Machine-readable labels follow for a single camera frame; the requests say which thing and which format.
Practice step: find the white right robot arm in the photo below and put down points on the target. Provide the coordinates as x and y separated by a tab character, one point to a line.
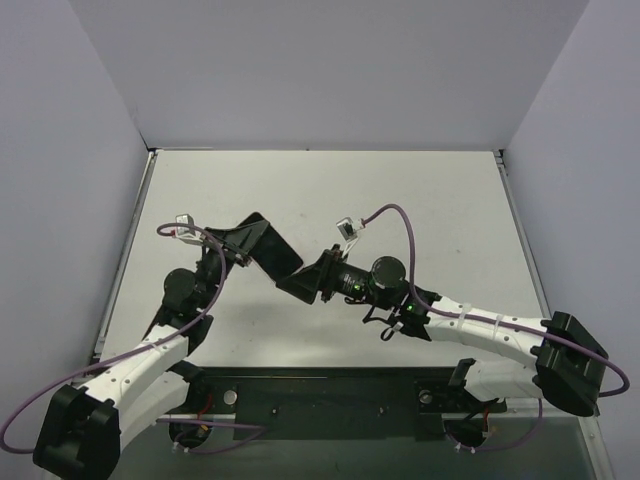
555	358

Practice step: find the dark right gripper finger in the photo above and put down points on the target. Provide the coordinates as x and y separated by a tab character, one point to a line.
310	277
306	296

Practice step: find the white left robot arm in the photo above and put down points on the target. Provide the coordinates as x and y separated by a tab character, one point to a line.
86	427

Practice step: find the aluminium table edge rail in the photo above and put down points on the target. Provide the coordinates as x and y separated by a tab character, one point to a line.
525	245
101	335

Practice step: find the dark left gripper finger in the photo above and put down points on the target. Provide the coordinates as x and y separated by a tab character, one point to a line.
256	241
232	236

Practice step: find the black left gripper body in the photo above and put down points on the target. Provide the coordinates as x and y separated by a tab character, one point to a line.
232	250

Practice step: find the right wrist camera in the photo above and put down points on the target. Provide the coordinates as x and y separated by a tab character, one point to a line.
350	231

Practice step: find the aluminium table edge rail left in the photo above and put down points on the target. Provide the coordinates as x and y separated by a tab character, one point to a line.
101	335

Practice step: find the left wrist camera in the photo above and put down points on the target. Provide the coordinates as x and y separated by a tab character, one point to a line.
186	232

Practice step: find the black smartphone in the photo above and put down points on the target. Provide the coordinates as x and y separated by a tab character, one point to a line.
283	259

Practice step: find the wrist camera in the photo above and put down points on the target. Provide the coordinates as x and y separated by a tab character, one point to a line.
350	231
186	232

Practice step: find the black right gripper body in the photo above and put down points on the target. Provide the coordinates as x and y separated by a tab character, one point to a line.
327	275

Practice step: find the aluminium table edge rail right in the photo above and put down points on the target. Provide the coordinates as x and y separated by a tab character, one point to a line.
525	245

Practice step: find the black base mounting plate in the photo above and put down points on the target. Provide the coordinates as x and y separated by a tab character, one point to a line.
338	403

